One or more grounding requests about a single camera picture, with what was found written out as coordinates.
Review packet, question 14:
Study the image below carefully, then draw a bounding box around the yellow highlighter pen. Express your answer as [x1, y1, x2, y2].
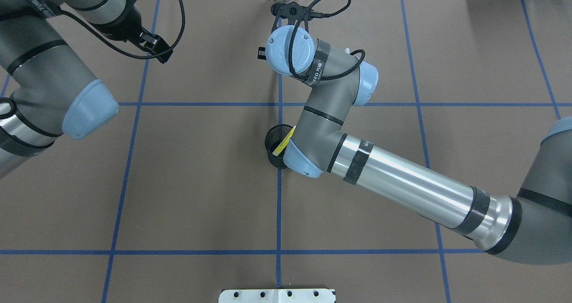
[272, 126, 296, 157]

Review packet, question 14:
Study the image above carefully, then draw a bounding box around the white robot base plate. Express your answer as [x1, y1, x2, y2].
[218, 288, 337, 303]

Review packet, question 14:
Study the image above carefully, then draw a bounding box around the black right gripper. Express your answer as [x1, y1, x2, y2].
[270, 2, 313, 33]

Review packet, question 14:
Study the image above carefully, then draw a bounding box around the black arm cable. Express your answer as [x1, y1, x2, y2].
[286, 0, 366, 82]
[58, 0, 185, 60]

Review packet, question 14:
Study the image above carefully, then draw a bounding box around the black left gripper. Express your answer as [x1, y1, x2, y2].
[105, 0, 173, 63]

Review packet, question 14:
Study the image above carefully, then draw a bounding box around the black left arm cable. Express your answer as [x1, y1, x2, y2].
[58, 0, 185, 60]

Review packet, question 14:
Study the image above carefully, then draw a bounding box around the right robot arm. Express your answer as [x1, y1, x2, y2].
[259, 2, 572, 265]

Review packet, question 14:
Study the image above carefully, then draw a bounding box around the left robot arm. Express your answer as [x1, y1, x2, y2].
[0, 0, 181, 177]

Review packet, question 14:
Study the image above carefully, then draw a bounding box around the black mesh pen cup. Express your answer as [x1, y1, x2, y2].
[264, 124, 293, 169]

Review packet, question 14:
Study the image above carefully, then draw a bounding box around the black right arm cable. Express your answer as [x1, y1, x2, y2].
[286, 0, 366, 82]

